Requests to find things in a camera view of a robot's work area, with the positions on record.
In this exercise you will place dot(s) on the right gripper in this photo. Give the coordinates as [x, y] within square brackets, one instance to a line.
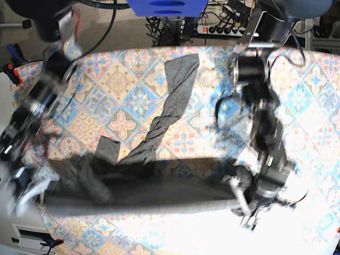
[18, 187]

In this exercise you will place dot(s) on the grey t-shirt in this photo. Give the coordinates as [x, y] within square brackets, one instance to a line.
[100, 183]

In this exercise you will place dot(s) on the red black clamp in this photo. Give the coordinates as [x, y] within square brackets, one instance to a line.
[13, 74]

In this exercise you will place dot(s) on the patterned tablecloth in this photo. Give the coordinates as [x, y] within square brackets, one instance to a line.
[118, 95]

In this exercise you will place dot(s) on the white vent panel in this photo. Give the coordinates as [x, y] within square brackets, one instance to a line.
[28, 238]

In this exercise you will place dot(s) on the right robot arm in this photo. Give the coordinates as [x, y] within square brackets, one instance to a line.
[53, 20]

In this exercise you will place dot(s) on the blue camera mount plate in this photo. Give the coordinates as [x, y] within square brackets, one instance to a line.
[161, 8]

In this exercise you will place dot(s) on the white power strip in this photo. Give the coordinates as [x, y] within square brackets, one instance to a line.
[222, 31]

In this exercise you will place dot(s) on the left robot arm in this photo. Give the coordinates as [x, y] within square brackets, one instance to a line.
[249, 71]

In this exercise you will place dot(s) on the blue orange clamp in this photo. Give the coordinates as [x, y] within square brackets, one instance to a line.
[51, 243]

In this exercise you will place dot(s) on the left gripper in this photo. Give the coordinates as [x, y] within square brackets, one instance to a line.
[256, 193]

